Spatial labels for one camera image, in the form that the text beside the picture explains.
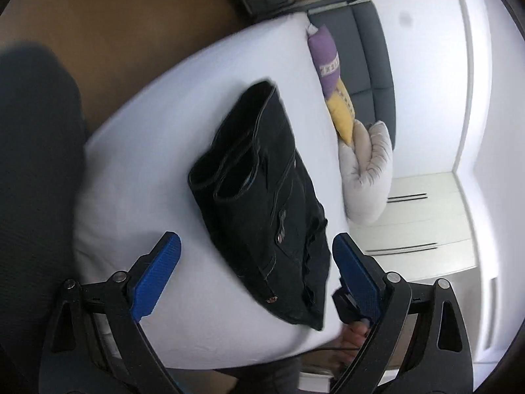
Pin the purple pillow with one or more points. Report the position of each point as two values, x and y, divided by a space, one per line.
324 57

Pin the yellow pillow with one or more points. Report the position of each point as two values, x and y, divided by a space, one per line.
342 115

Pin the grey padded headboard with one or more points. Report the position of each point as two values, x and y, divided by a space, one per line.
369 57

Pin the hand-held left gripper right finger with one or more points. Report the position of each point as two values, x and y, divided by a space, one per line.
357 275

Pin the black pants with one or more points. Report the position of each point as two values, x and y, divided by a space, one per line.
262 197

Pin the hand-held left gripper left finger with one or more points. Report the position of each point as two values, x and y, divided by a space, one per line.
158 279

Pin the bed with white sheet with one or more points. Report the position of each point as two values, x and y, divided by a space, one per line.
164 131

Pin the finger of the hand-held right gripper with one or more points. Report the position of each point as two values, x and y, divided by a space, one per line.
344 305

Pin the white wardrobe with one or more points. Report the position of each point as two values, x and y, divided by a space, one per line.
430 221

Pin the person's right hand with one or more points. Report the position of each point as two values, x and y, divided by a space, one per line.
354 334

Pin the white plush cushion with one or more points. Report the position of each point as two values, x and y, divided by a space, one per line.
369 172

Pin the person's leg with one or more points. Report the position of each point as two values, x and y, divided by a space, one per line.
37 213
266 375

